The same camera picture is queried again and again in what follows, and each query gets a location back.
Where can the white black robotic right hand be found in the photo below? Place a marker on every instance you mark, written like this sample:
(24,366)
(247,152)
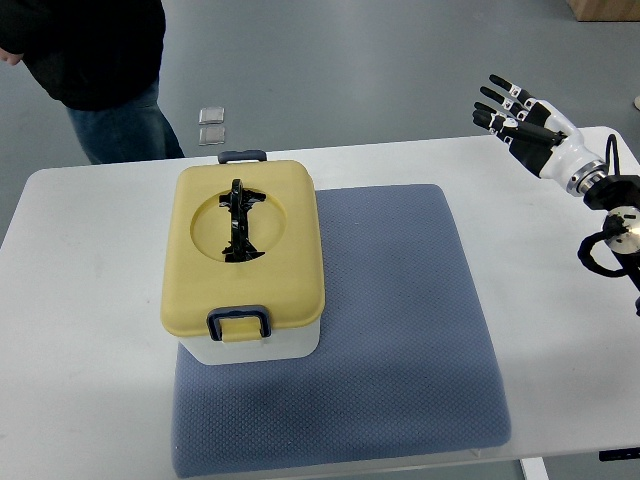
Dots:
(542,139)

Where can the yellow box lid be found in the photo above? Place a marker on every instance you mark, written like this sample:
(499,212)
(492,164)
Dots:
(244,255)

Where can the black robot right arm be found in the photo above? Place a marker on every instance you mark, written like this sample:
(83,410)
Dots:
(618,195)

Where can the cardboard box corner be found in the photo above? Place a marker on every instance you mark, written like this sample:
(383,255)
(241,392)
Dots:
(605,10)

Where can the white storage box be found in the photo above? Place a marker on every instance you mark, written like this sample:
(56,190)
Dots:
(280,345)

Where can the blue-grey padded mat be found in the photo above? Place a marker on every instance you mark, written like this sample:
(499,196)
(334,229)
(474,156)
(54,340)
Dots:
(404,366)

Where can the upper metal floor plate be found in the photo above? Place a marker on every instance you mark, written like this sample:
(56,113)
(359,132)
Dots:
(211,115)

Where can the white table leg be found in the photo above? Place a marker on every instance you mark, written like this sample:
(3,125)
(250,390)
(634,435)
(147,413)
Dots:
(534,469)

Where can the person in black jacket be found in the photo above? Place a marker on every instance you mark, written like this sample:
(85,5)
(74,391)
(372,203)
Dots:
(101,60)

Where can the black table bracket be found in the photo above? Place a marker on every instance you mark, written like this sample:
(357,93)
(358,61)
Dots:
(619,454)

